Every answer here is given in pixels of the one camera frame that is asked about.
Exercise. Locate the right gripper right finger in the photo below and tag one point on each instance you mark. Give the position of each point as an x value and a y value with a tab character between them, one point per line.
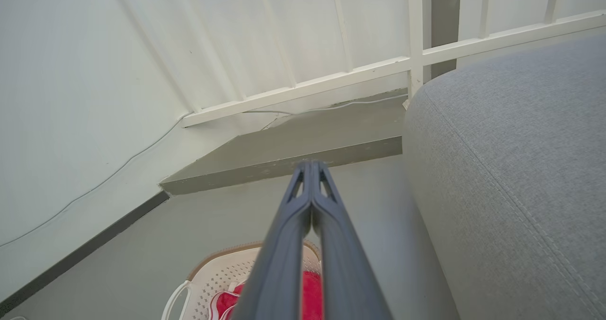
345	272

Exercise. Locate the white wooden railing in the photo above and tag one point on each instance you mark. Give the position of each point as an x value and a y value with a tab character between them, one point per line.
303	90

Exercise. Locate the red garment with white trim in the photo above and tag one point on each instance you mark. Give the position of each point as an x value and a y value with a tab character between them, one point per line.
225	302

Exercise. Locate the cream perforated laundry basket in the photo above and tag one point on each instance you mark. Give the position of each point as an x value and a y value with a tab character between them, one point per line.
213	282

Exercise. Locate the plain red garment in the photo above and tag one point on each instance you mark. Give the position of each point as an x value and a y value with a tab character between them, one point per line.
312	296

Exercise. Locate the black baseboard strip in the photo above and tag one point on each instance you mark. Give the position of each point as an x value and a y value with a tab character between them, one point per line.
94	244

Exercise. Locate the grey fabric sofa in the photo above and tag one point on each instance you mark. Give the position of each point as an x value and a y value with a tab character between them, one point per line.
511	168

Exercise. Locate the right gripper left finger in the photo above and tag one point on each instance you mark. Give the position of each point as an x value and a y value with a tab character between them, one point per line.
279	272

